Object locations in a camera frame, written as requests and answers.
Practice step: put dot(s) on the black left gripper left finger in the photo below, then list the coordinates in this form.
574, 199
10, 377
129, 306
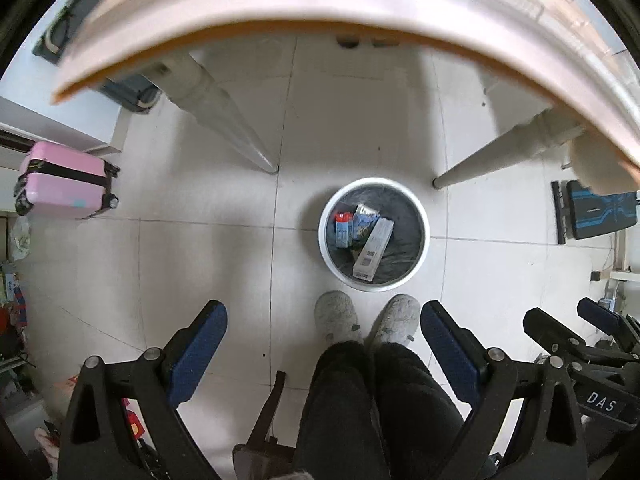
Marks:
97, 441

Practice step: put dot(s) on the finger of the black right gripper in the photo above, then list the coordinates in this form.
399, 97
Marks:
623, 328

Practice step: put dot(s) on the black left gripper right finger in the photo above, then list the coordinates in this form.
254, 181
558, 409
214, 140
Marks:
547, 441

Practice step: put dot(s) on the silver Doctor toothpaste box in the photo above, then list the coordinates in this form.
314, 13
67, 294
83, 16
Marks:
372, 252

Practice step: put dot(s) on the white round trash bin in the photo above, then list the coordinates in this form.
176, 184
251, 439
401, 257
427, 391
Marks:
370, 199

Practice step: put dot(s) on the black blue footrest board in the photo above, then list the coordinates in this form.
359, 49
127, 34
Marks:
580, 214

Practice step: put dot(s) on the black trouser legs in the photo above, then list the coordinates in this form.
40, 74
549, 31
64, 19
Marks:
374, 415

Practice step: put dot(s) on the right grey slipper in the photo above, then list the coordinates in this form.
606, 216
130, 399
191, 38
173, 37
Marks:
398, 322

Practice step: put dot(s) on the grey slipper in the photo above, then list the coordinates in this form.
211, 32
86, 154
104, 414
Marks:
398, 322
336, 319

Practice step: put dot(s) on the right white table leg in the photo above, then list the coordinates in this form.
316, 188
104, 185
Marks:
549, 129

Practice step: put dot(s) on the white table leg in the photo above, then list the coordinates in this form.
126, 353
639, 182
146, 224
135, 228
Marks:
549, 129
194, 90

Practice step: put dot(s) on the left grey slipper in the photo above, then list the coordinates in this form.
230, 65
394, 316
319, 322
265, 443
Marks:
336, 319

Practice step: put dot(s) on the pink suitcase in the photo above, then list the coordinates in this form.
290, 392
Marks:
55, 180

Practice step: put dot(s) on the blue box in bin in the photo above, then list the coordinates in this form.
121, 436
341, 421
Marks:
343, 229

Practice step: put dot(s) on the checkered pink brown tablecloth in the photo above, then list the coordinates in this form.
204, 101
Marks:
546, 45

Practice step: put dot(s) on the dark folding bed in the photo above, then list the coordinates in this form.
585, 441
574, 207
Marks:
135, 93

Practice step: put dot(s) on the left white table leg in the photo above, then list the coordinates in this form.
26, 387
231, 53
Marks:
194, 90

